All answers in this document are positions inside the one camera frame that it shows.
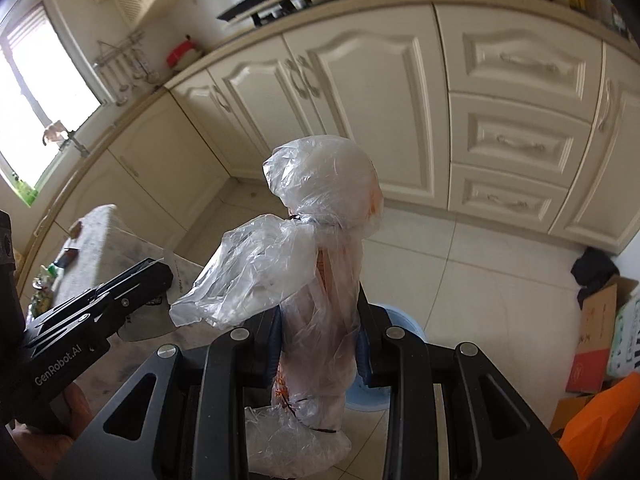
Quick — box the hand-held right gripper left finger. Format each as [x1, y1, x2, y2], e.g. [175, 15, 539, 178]
[52, 309, 284, 480]

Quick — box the blue plastic bin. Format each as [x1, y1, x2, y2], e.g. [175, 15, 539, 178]
[349, 304, 427, 414]

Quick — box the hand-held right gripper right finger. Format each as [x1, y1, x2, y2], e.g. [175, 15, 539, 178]
[355, 300, 576, 480]

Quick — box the cardboard box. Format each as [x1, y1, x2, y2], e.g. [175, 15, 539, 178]
[565, 275, 640, 397]

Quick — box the clear plastic bag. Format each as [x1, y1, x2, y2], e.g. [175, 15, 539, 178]
[169, 135, 385, 477]

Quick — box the black cloth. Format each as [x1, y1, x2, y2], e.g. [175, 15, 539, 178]
[570, 246, 622, 312]

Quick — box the wall utensil rack with ladles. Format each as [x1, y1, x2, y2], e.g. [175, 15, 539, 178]
[94, 31, 162, 107]

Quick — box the red lidded container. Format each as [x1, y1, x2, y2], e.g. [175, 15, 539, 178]
[165, 35, 202, 69]

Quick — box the kitchen window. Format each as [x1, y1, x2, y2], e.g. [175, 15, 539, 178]
[0, 2, 102, 207]

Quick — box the white green packet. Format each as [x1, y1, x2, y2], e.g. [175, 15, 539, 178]
[605, 294, 640, 379]

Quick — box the green bottle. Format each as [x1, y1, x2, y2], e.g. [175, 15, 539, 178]
[14, 175, 39, 207]

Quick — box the white blue patterned tablecloth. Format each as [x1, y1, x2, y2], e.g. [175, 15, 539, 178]
[49, 204, 202, 345]

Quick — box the orange bag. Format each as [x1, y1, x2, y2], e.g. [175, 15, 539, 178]
[556, 374, 640, 480]

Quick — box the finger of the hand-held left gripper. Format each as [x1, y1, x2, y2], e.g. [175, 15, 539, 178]
[29, 269, 174, 343]
[36, 258, 172, 330]

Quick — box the person's left hand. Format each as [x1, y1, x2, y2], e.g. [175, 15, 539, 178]
[10, 382, 96, 463]

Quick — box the pink rag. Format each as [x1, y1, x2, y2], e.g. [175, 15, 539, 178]
[42, 119, 69, 146]

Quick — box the white printed paper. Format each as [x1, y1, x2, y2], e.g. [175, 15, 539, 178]
[159, 252, 195, 295]

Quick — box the cream kitchen cabinet unit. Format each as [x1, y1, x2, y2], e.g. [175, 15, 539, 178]
[22, 0, 640, 273]

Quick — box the metal faucet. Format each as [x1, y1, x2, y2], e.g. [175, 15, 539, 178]
[59, 130, 90, 157]

